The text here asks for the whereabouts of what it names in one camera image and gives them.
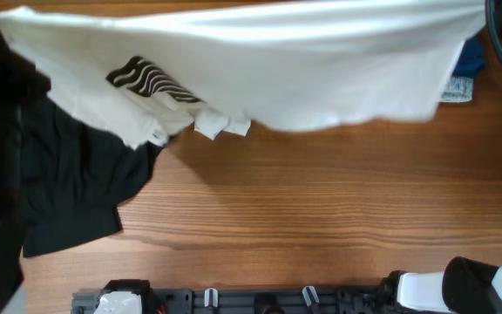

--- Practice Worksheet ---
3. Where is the white t-shirt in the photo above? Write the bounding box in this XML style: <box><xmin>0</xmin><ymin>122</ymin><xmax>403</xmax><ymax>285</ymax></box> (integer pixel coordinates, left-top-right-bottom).
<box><xmin>0</xmin><ymin>0</ymin><xmax>485</xmax><ymax>147</ymax></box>

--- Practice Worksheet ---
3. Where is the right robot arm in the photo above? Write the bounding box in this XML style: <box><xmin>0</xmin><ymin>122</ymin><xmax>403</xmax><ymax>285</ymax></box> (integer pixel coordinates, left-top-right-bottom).
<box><xmin>377</xmin><ymin>256</ymin><xmax>502</xmax><ymax>314</ymax></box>

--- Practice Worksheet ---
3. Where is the black garment on left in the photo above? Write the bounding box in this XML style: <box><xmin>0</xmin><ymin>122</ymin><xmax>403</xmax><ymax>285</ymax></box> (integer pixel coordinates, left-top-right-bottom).
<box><xmin>21</xmin><ymin>99</ymin><xmax>161</xmax><ymax>258</ymax></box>

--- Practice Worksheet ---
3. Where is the light grey garment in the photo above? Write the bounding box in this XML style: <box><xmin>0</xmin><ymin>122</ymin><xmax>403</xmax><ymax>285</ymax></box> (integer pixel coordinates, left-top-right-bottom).
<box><xmin>440</xmin><ymin>77</ymin><xmax>474</xmax><ymax>104</ymax></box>

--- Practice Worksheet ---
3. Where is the dark blue garment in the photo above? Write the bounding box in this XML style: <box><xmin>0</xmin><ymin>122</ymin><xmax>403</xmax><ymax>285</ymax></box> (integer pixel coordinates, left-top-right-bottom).
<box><xmin>452</xmin><ymin>37</ymin><xmax>485</xmax><ymax>79</ymax></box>

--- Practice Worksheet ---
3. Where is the left white rail clip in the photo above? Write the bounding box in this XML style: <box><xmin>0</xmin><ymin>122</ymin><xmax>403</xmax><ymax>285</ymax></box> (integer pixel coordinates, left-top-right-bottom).
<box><xmin>204</xmin><ymin>288</ymin><xmax>219</xmax><ymax>308</ymax></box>

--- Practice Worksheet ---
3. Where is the white rail clip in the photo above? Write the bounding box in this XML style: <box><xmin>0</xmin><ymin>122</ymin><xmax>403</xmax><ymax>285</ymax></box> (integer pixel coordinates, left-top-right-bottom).
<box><xmin>302</xmin><ymin>285</ymin><xmax>320</xmax><ymax>314</ymax></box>
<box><xmin>204</xmin><ymin>288</ymin><xmax>219</xmax><ymax>308</ymax></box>

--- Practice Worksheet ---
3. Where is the right white rail clip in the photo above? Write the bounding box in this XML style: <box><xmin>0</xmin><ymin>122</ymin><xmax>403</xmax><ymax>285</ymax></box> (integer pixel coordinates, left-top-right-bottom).
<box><xmin>302</xmin><ymin>285</ymin><xmax>320</xmax><ymax>314</ymax></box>

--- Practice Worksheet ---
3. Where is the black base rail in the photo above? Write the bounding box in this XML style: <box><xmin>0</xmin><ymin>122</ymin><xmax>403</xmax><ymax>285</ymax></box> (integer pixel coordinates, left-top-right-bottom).
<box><xmin>71</xmin><ymin>280</ymin><xmax>401</xmax><ymax>314</ymax></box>

